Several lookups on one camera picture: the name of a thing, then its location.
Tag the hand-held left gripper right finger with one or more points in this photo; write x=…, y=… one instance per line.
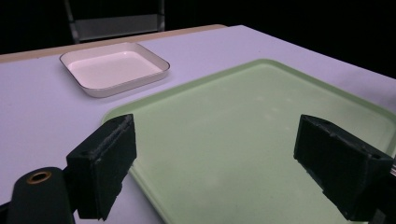
x=339, y=165

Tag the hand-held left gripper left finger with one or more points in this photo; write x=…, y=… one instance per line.
x=102, y=161

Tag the white square dish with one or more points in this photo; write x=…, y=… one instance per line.
x=114, y=69

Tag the light green plastic tray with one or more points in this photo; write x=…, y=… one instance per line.
x=236, y=133

